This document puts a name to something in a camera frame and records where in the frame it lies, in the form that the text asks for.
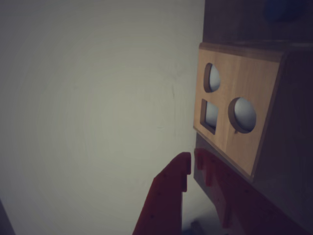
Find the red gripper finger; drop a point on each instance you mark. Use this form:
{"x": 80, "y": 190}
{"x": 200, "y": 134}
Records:
{"x": 244, "y": 203}
{"x": 166, "y": 195}

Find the blue cylinder block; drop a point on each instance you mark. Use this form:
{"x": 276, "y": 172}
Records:
{"x": 281, "y": 9}

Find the wooden shape sorter box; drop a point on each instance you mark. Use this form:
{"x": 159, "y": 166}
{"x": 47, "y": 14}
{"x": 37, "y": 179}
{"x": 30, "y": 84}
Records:
{"x": 239, "y": 98}

